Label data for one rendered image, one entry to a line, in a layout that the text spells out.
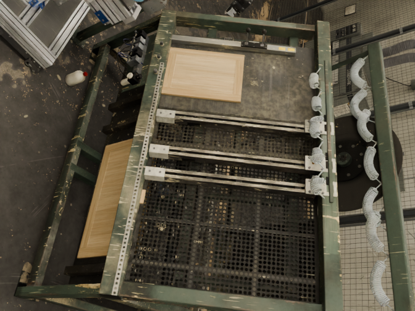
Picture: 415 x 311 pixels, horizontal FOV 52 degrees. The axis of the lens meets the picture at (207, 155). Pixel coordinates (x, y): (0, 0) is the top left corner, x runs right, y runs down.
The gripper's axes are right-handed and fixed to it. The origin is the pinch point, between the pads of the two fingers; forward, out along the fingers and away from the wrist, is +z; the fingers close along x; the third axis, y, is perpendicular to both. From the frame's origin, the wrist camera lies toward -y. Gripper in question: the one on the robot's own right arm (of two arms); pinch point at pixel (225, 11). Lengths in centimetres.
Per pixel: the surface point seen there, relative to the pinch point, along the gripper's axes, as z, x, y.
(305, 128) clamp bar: 9, -15, 89
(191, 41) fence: 65, 18, -2
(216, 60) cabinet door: 56, 13, 21
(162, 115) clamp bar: 56, -53, 15
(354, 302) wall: 291, 52, 436
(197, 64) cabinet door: 61, 2, 13
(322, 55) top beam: 14, 51, 76
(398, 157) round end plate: -6, 12, 155
